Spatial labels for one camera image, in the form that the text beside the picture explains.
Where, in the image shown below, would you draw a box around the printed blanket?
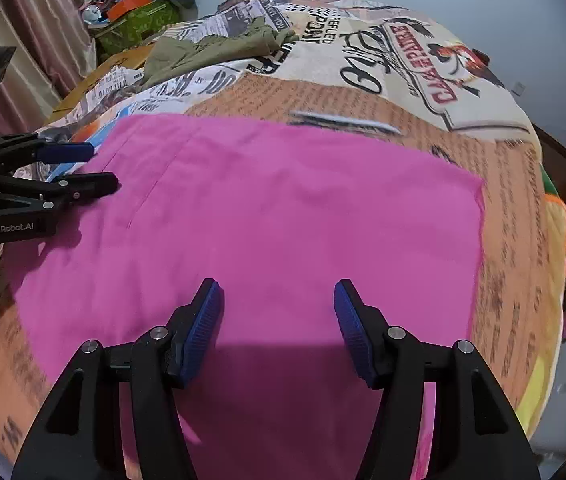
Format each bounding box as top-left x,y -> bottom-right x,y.
0,0 -> 566,480

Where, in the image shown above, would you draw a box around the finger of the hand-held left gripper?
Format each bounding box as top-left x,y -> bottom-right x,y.
0,132 -> 96,167
0,171 -> 120,212

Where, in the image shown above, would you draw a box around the green patterned storage box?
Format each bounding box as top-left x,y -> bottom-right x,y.
89,0 -> 184,57

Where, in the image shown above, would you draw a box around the olive green pants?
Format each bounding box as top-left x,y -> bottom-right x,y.
139,15 -> 300,89

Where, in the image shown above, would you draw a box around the orange box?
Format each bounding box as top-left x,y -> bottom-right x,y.
107,0 -> 157,22

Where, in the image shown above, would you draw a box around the pink pants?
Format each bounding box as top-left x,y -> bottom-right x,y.
4,112 -> 487,480

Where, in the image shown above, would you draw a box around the wooden lap desk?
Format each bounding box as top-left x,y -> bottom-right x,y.
44,44 -> 157,127

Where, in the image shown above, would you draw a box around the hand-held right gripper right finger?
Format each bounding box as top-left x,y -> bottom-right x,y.
333,278 -> 542,480

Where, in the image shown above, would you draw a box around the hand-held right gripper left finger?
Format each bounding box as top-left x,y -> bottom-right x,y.
10,278 -> 224,480

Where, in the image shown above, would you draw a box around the striped curtain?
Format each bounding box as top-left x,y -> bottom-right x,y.
0,0 -> 100,137

